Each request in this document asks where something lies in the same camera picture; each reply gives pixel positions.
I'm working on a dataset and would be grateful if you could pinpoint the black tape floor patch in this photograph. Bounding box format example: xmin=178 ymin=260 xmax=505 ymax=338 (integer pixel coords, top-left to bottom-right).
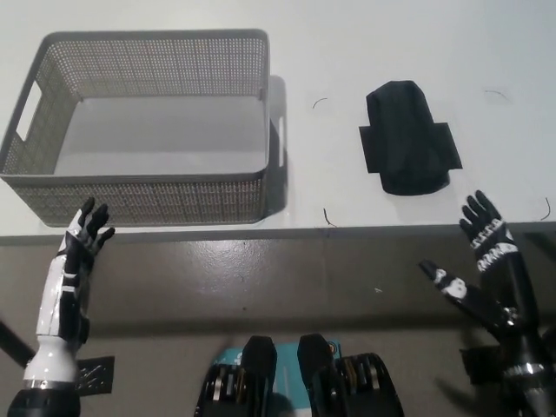
xmin=459 ymin=345 xmax=509 ymax=386
xmin=76 ymin=355 xmax=116 ymax=397

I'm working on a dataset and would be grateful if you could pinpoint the black tape cross patch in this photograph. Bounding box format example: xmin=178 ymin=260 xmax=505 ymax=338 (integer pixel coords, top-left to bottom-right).
xmin=358 ymin=122 xmax=463 ymax=175

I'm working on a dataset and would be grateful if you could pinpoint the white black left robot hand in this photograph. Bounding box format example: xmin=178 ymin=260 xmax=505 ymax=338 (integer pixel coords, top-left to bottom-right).
xmin=23 ymin=197 xmax=116 ymax=384

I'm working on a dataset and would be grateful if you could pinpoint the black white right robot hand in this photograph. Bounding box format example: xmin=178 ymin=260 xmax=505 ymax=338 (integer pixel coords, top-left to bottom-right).
xmin=418 ymin=189 xmax=545 ymax=375

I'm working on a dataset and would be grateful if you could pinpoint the grey perforated plastic basket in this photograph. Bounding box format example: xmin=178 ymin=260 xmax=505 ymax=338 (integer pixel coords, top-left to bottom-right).
xmin=0 ymin=28 xmax=288 ymax=227

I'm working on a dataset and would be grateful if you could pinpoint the black fabric pencil case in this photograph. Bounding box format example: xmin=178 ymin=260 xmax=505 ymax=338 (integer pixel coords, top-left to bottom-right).
xmin=365 ymin=79 xmax=451 ymax=196

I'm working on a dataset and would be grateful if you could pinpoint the black diagonal bar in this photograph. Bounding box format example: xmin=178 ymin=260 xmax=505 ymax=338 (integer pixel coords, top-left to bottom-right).
xmin=0 ymin=320 xmax=36 ymax=370

